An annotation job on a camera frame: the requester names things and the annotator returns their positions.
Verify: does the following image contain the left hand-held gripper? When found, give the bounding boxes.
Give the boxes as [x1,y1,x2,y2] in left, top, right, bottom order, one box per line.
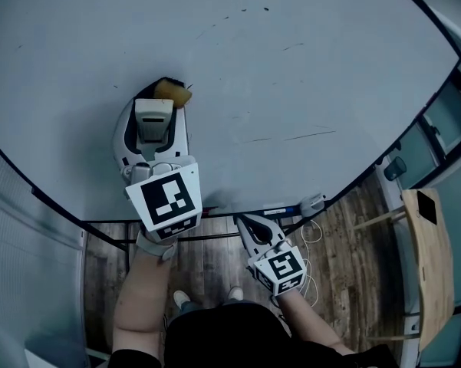
[112,98,204,242]

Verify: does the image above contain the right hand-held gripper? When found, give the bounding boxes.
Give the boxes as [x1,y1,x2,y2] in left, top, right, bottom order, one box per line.
[236,213,307,297]

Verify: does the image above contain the yellow black eraser sponge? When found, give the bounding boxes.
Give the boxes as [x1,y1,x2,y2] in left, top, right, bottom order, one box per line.
[140,77,193,110]

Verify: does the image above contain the white whiteboard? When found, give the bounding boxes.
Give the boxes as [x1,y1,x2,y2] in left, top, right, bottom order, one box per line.
[0,0,461,225]

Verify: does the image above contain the person's left forearm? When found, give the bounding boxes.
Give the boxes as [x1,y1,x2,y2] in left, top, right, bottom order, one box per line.
[110,239,177,358]

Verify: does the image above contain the person's right forearm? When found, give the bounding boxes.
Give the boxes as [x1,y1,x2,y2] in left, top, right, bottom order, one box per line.
[278,291,356,356]

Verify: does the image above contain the blue marker pen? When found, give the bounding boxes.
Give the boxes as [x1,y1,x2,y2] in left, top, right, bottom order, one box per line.
[262,207,302,217]

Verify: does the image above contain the grey clip-on device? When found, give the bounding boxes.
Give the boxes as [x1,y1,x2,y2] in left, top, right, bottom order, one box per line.
[299,192,327,218]

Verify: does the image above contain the person's grey trousers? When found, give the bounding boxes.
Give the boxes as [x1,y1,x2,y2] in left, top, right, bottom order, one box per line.
[178,299,262,316]

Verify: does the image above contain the person's left shoe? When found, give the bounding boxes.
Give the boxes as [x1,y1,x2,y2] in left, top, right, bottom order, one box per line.
[173,290,192,309]

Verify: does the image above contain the grey wristband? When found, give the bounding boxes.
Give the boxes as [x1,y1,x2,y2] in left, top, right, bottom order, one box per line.
[135,230,179,262]

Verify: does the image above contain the person's black shirt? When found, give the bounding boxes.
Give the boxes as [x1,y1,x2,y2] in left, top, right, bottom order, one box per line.
[107,303,400,368]

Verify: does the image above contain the black mesh waste bin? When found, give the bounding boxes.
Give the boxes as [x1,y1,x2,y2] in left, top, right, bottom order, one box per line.
[383,156,407,182]

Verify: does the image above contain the black phone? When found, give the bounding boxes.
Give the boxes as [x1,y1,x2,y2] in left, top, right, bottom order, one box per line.
[417,190,437,225]

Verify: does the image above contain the light wooden side table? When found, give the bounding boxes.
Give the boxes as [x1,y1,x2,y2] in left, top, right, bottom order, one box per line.
[352,188,456,354]

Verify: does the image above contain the dark-framed glass partition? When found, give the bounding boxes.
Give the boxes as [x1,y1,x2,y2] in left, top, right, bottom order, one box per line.
[375,9,461,368]

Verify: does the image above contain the white cable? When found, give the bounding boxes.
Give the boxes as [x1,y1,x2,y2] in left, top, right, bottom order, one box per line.
[299,218,324,308]

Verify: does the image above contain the white metal frame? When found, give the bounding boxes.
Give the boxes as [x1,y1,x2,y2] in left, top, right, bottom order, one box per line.
[22,345,112,368]

